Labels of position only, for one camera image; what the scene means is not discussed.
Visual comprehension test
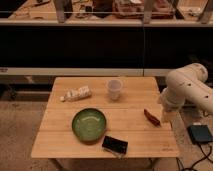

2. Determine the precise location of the black power adapter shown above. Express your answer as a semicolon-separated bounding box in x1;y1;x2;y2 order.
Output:
187;125;213;144

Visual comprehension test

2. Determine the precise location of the wooden folding table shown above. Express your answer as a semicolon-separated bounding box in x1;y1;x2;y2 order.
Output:
31;77;179;159

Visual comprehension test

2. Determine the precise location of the black rectangular box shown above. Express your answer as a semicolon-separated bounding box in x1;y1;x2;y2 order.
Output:
102;136;128;154

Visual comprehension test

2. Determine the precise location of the black cable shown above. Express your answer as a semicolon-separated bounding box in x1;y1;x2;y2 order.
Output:
175;142;213;171

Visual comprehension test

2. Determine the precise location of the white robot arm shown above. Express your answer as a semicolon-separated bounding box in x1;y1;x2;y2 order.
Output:
159;63;213;122

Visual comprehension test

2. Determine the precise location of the green ceramic bowl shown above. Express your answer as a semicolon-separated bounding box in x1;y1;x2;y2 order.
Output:
72;108;107;143

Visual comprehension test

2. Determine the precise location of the white ceramic cup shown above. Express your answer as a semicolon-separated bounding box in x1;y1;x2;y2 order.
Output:
107;79;123;101

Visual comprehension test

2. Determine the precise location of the brown wooden stick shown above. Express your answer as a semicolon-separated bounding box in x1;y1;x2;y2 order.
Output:
144;109;161;126

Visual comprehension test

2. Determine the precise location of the white tube bottle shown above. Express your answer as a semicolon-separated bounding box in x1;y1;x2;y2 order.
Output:
60;86;92;102

